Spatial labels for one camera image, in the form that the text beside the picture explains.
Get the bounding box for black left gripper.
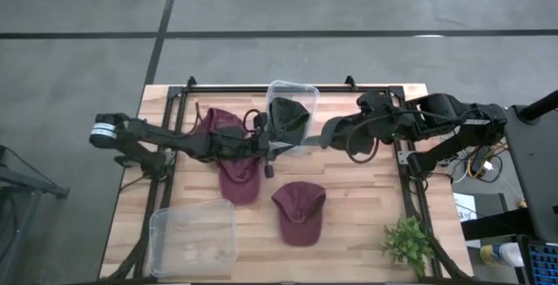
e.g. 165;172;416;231
251;111;293;180

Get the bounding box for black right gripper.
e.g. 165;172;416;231
335;91;398;145

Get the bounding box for dark green baseball cap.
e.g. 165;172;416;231
268;96;312;146
303;114;378;158

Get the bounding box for maroon baseball cap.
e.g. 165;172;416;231
202;106;262;207
270;180;327;248

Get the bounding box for clear plastic container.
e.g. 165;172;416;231
148;198;239;278
264;79;322;155

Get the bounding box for green plant in white pot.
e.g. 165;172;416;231
381;214;435;277

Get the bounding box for white paper sheet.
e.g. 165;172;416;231
453;192;479;223

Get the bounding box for grey side cart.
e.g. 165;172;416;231
503;104;558;242

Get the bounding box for white and yellow bottle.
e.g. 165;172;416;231
479;241;524;268

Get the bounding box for laptop with blue keys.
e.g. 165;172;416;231
521;236;558;285

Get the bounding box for black floor stand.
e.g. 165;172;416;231
0;144;71;285

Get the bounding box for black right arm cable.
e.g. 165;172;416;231
346;114;406;164

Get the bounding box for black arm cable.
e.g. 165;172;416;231
242;108;262;134
346;114;406;164

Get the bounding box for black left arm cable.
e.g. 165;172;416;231
242;108;262;134

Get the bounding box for black aluminium table frame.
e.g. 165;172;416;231
104;75;474;284

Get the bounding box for yellow and white cables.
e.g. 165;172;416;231
448;143;524;207

